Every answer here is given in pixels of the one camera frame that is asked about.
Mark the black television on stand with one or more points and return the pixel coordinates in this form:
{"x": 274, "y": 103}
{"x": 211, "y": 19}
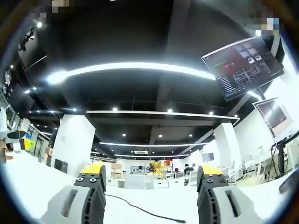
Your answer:
{"x": 208, "y": 157}

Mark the stack of cardboard boxes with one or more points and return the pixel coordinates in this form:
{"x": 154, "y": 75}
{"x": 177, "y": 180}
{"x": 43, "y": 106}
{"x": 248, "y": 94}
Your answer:
{"x": 116, "y": 170}

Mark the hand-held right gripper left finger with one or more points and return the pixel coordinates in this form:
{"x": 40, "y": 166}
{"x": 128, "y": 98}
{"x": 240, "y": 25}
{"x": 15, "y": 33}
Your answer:
{"x": 70, "y": 205}

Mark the black floor screen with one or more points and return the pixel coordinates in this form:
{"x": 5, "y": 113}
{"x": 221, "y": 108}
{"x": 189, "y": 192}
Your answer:
{"x": 61, "y": 166}

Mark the large hanging monitor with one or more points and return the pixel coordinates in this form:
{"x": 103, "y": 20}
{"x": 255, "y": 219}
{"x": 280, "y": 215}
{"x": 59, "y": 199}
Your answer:
{"x": 243, "y": 70}

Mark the ceiling air vent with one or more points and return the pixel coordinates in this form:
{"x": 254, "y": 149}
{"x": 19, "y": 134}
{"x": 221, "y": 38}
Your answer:
{"x": 140, "y": 152}

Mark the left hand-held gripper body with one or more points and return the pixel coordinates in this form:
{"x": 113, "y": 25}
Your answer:
{"x": 3, "y": 126}

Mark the long ceiling light strip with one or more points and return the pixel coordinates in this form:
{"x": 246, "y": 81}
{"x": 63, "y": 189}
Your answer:
{"x": 140, "y": 66}

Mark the white desk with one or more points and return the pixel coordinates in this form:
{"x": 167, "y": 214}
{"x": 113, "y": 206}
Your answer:
{"x": 163, "y": 198}

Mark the small desk monitor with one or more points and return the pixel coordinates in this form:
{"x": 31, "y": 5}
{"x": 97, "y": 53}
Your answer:
{"x": 275, "y": 119}

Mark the yellow frame machine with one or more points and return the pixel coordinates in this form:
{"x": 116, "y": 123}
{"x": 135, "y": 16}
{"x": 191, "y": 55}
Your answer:
{"x": 155, "y": 168}

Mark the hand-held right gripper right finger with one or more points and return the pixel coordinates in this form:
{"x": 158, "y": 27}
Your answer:
{"x": 224, "y": 205}

